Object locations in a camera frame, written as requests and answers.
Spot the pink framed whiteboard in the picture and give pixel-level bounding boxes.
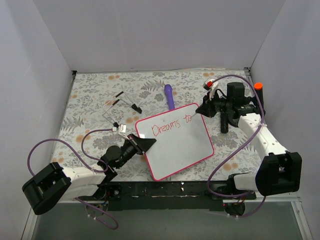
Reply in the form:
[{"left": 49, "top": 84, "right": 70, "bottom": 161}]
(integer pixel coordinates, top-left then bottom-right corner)
[{"left": 135, "top": 103, "right": 214, "bottom": 181}]

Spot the black microphone with grey head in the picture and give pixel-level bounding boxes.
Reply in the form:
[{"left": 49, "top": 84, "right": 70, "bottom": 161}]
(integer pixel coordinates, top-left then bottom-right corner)
[{"left": 220, "top": 112, "right": 229, "bottom": 134}]

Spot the black stick with orange tip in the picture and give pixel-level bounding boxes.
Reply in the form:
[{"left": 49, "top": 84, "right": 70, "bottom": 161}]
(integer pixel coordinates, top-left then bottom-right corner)
[{"left": 254, "top": 82, "right": 266, "bottom": 114}]

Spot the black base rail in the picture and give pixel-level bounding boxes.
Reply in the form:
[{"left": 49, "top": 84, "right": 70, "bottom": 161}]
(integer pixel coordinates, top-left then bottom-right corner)
[{"left": 77, "top": 181, "right": 241, "bottom": 212}]

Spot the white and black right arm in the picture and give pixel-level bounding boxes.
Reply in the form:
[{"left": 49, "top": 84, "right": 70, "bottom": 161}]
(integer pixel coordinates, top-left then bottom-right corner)
[{"left": 195, "top": 80, "right": 302, "bottom": 199}]

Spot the white wire whiteboard stand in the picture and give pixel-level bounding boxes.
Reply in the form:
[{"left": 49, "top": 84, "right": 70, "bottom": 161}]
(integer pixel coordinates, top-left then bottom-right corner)
[{"left": 102, "top": 91, "right": 142, "bottom": 128}]

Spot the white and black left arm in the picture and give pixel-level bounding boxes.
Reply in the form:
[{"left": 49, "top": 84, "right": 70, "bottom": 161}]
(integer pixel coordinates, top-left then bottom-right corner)
[{"left": 22, "top": 134, "right": 157, "bottom": 215}]

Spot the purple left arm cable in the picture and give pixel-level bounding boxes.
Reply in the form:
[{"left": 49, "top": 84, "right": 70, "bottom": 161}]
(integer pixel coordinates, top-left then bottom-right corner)
[{"left": 26, "top": 127, "right": 119, "bottom": 231}]

